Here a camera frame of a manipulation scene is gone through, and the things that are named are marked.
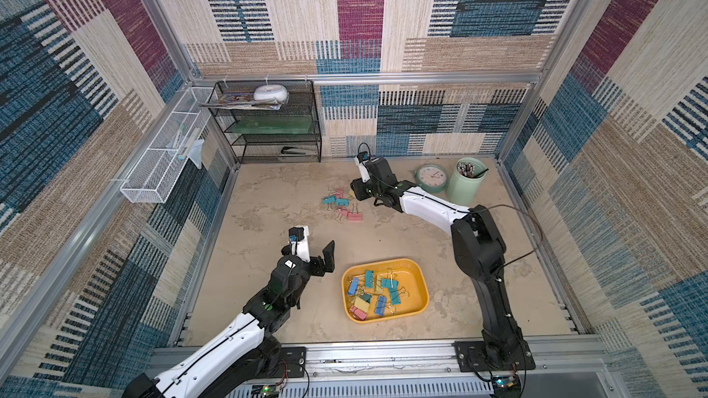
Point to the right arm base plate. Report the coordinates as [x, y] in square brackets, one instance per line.
[480, 356]

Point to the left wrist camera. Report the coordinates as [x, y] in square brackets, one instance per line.
[298, 243]

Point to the mint green alarm clock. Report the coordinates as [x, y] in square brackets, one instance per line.
[431, 178]

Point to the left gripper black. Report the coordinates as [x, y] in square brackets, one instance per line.
[317, 269]

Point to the pale yellow binder clip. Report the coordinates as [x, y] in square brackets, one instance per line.
[361, 304]

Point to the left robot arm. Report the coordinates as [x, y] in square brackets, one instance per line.
[246, 348]

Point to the black mesh desk shelf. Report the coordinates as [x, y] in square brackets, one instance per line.
[290, 135]

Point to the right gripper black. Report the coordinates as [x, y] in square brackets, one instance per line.
[364, 184]

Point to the mint green pen cup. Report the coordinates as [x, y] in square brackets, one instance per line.
[460, 190]

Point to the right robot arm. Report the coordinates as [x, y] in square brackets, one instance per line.
[478, 249]

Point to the white round tape dispenser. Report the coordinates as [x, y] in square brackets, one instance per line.
[271, 92]

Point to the light blue binder clip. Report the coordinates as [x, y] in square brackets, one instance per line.
[353, 286]

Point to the yellow plastic storage tray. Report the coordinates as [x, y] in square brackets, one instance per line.
[415, 297]

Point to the pens in cup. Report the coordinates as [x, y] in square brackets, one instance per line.
[471, 170]

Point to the white wire wall basket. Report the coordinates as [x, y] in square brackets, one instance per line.
[177, 142]

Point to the magazines on shelf top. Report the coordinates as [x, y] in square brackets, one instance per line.
[246, 102]

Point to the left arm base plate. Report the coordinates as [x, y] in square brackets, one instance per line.
[289, 363]

